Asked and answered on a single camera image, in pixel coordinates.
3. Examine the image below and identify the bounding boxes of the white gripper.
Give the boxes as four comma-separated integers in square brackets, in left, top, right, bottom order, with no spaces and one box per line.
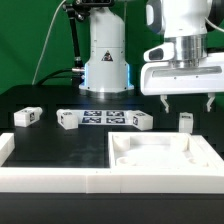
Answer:
[140,43,224,112]

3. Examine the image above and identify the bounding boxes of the white square tabletop part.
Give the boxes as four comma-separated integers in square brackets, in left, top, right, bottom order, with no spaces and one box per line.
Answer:
[108,132,212,169]

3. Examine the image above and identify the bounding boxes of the sheet of fiducial markers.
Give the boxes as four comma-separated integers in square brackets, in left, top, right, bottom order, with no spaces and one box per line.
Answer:
[73,110,132,125]

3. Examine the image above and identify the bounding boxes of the white U-shaped obstacle fence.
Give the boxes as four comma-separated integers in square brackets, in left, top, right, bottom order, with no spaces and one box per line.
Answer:
[0,133,224,194]

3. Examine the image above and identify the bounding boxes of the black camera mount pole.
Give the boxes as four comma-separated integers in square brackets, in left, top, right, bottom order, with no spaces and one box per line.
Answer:
[63,1,90,68]

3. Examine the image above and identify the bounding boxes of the black cable bundle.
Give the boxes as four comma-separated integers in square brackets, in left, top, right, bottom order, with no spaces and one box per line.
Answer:
[34,68,84,87]

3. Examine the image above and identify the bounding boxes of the grey cable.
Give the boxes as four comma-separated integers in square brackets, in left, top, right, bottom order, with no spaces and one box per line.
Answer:
[31,0,68,86]

